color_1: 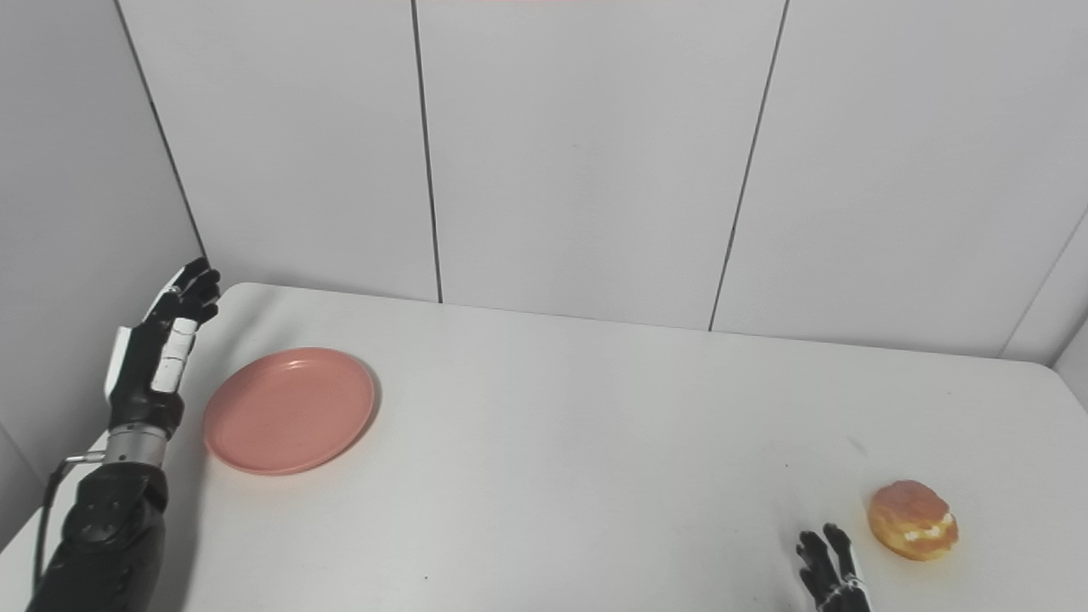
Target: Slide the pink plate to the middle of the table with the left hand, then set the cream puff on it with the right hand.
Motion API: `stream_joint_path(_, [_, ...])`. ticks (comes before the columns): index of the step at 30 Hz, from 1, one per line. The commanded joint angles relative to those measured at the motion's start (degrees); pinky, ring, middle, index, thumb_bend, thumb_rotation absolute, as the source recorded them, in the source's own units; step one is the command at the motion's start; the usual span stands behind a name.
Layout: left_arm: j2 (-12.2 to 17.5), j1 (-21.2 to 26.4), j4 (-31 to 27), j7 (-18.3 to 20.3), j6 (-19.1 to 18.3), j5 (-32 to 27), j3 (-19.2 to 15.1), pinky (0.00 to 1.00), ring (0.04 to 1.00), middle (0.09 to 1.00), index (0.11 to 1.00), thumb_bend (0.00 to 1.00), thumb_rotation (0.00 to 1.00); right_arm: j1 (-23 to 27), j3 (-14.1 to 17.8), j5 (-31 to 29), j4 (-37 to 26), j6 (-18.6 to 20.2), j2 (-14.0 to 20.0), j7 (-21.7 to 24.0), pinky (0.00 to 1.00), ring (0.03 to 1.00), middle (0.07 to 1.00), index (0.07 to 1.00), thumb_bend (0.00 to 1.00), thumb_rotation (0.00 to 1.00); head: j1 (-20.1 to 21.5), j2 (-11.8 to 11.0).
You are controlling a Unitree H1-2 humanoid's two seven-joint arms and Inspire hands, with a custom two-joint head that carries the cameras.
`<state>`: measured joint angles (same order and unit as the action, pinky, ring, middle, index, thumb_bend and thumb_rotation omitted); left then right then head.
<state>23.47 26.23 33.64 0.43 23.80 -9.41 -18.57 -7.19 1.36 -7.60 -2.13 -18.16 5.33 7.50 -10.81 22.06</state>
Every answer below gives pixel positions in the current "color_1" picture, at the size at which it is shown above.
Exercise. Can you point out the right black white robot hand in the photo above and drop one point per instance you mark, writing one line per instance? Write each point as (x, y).
(829, 569)

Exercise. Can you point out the pink round plate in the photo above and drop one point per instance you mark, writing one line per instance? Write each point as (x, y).
(289, 410)

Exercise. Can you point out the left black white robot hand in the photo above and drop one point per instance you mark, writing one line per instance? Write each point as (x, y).
(157, 357)

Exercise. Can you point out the cream puff pastry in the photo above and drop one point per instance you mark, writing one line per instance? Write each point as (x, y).
(912, 519)

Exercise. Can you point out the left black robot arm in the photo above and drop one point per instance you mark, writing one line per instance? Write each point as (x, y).
(110, 527)

